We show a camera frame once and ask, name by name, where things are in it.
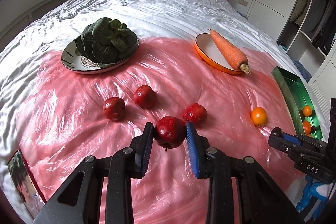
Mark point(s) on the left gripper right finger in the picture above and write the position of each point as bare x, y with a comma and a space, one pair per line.
197, 145

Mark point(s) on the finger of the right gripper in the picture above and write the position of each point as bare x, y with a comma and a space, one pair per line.
286, 143
302, 140

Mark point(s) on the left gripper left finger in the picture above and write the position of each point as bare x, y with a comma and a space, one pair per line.
143, 146

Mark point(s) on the dark plum front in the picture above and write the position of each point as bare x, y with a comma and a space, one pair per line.
313, 129

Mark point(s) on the dark plum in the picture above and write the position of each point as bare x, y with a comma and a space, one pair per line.
277, 132
313, 129

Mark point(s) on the large orange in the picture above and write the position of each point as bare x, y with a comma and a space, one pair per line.
307, 111

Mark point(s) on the red apple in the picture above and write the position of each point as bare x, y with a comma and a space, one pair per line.
195, 113
145, 97
114, 109
170, 132

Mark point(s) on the red apple top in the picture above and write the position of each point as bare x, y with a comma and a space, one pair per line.
145, 97

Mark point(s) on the blue gloved hand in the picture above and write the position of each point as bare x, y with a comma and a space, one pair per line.
315, 197

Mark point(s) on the green tray box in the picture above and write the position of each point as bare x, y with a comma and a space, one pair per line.
296, 98

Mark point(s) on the blue cloth on floor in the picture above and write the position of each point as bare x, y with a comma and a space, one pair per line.
305, 74

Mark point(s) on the pink plastic sheet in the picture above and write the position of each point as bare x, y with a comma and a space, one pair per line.
62, 121

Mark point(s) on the orange carrot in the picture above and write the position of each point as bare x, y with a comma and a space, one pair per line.
232, 54

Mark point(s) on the orange rimmed white plate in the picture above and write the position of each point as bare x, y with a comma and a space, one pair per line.
209, 52

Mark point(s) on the patterned grey plate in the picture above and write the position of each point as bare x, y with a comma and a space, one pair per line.
73, 60

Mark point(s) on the dark green leafy vegetable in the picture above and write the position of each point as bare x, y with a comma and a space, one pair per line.
106, 41

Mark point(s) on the hanging clothes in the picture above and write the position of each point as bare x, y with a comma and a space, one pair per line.
314, 21

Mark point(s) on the white wardrobe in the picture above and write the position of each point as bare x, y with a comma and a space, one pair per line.
272, 16

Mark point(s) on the white bed sheet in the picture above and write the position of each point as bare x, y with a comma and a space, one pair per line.
173, 19

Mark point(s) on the right wall socket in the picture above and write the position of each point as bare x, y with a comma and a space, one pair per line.
243, 2

